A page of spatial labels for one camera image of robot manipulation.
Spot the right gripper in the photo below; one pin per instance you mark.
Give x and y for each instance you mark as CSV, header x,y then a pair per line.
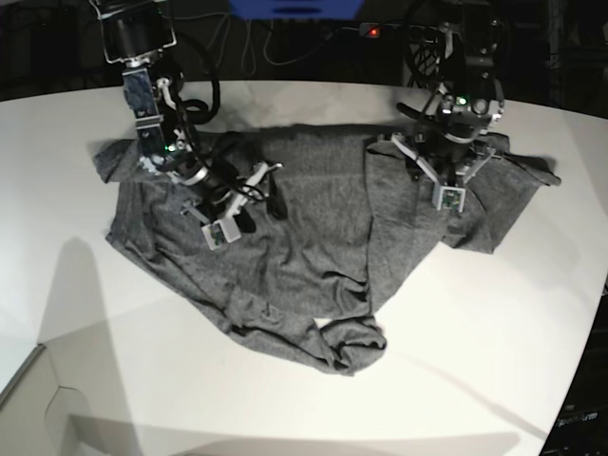
x,y
217,200

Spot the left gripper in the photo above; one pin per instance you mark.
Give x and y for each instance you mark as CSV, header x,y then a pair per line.
x,y
431,151

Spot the grey t-shirt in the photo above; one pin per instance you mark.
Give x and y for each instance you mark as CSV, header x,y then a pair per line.
x,y
306,288

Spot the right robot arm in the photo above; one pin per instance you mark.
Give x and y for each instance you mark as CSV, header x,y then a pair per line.
x,y
152,90

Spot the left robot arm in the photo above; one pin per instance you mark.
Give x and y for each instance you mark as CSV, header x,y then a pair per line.
x,y
453,59

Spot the black power strip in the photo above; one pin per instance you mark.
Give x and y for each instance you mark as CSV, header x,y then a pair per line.
x,y
389,31

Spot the blue box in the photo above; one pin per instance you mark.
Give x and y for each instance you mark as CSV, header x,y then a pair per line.
x,y
296,9

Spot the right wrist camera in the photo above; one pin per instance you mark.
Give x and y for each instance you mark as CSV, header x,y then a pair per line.
x,y
221,232

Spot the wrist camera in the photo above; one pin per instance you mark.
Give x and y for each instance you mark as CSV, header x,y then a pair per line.
x,y
449,198
221,232

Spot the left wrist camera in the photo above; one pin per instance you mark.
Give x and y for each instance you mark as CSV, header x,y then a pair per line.
x,y
449,198

